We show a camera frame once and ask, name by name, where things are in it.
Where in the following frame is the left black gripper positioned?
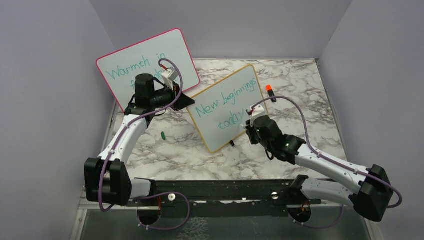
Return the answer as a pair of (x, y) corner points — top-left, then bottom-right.
(150, 80), (194, 111)

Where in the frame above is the yellow framed whiteboard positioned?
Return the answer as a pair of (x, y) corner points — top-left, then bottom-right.
(187, 64), (264, 153)

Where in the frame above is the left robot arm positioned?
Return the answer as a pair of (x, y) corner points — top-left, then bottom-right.
(83, 69), (195, 212)

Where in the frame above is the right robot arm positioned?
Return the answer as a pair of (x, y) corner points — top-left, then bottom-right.
(244, 115), (394, 222)

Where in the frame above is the pink framed whiteboard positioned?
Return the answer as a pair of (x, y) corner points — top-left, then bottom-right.
(96, 28), (200, 110)

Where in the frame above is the orange black highlighter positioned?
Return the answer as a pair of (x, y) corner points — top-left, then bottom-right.
(265, 84), (277, 103)

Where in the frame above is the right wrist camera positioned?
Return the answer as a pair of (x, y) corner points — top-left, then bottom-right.
(245, 104), (268, 126)

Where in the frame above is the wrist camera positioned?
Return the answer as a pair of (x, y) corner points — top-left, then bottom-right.
(160, 67), (179, 89)
(245, 104), (268, 126)

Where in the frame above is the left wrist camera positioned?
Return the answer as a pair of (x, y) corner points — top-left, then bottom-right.
(160, 67), (179, 89)

